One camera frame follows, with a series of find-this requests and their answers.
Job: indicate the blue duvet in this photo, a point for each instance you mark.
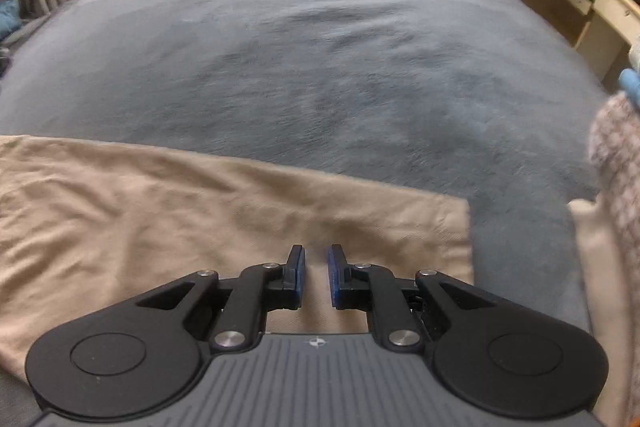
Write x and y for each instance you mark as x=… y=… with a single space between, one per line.
x=9 y=14

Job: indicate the grey bed sheet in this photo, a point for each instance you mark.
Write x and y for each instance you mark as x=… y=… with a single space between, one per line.
x=325 y=82

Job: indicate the beige pants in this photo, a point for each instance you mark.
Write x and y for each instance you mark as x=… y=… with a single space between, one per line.
x=150 y=217

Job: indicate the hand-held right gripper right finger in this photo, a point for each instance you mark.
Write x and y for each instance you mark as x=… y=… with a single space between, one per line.
x=334 y=277

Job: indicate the light blue cloth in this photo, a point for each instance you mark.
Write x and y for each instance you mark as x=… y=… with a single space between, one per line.
x=631 y=82

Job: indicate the white towel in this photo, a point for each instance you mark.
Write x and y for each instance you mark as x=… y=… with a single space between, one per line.
x=600 y=282

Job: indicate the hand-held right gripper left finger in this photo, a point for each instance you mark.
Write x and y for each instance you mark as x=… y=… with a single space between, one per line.
x=298 y=274

